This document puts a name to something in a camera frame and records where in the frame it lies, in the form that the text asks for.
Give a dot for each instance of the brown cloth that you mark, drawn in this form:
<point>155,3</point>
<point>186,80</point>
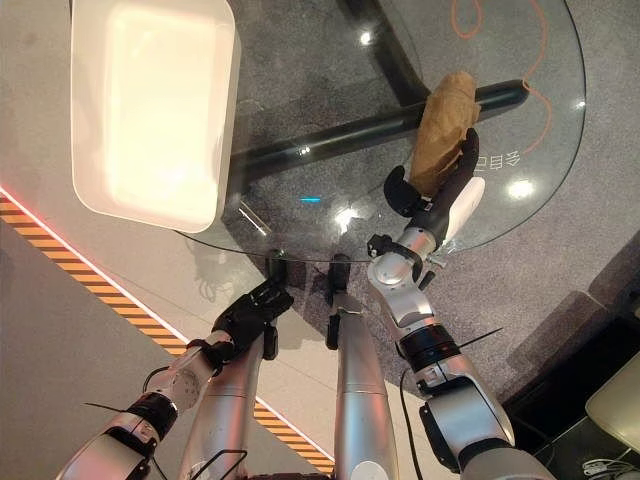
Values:
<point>442,130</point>

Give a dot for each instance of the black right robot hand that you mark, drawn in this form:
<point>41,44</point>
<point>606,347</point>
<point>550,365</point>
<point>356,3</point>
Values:
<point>437,210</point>

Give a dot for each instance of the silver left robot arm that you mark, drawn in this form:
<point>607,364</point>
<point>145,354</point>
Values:
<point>130,425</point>

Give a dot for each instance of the dark right robot foot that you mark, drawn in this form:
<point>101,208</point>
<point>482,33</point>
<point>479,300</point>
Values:
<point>338,277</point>

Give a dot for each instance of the silver right robot leg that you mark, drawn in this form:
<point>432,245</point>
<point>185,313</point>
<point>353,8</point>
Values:
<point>357,380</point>

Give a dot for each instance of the black tubular table base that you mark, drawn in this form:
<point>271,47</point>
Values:
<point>350,131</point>

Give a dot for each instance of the silver left robot leg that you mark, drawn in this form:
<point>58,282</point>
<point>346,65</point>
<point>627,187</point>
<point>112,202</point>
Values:
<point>225,400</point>

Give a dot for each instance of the beige rounded seat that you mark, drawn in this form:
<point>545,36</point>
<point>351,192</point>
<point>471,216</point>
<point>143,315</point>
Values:
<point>617,410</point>

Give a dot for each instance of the white plastic basket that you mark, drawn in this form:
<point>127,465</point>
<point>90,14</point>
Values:
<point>150,110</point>

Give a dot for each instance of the black yellow hazard tape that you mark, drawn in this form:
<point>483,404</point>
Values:
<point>90,272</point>

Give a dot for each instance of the dark left robot foot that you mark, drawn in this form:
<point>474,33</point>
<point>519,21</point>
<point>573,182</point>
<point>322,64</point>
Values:
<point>276,267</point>

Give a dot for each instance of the dark robot foot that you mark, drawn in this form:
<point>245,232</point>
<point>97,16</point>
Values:
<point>276,267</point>
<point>338,277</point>

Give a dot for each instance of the silver robot leg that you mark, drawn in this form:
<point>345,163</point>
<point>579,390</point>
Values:
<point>225,400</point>
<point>357,380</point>

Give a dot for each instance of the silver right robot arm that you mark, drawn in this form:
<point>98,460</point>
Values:
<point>465,390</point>

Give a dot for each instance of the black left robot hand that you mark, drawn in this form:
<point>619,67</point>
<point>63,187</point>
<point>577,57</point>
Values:
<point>252,312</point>

